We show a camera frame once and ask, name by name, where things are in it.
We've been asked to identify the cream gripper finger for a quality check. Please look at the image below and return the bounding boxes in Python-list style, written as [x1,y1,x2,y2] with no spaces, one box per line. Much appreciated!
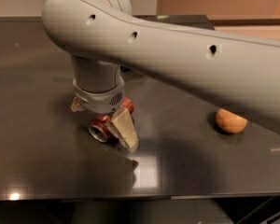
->
[111,107,138,152]
[71,97,85,112]

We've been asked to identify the red coke can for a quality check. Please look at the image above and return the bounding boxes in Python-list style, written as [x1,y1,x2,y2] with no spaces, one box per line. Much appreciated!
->
[89,96,134,143]

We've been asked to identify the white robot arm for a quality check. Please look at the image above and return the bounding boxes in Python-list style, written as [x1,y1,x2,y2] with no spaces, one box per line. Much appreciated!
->
[42,0,280,134]

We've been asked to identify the orange fruit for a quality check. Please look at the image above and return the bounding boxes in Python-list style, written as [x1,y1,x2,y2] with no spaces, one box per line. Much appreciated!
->
[216,108,247,134]

